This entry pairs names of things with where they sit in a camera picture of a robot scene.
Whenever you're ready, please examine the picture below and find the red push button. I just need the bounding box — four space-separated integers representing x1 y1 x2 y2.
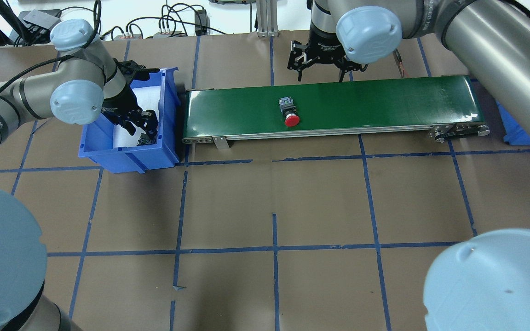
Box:
278 97 300 127

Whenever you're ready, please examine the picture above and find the blue plastic bin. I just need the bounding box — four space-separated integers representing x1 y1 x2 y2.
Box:
78 67 180 173
496 100 530 146

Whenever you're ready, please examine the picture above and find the yellow push button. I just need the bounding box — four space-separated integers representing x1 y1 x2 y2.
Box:
137 133 156 146

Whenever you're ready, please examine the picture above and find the aluminium frame post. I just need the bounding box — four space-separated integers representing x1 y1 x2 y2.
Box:
256 0 279 38

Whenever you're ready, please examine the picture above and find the green conveyor belt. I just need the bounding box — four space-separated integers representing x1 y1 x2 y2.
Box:
182 75 490 148

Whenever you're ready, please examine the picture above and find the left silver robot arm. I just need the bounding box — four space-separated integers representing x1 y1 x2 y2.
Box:
0 19 158 331

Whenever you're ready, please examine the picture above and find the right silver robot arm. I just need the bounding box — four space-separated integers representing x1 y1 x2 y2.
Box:
288 0 530 331

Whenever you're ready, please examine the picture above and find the right blue plastic bin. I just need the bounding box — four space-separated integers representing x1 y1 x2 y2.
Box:
496 100 530 146

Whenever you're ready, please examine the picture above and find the left blue plastic bin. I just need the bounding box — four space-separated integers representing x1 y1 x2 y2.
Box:
78 67 180 173

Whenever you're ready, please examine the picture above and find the black power adapter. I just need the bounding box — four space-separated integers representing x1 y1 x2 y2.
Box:
194 9 210 36

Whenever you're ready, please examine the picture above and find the white foam bin liner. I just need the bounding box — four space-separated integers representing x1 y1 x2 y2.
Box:
112 86 161 148

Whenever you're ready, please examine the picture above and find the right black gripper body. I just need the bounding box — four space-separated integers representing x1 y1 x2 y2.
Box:
287 40 368 73

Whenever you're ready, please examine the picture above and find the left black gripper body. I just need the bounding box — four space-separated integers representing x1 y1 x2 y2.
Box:
102 90 142 128

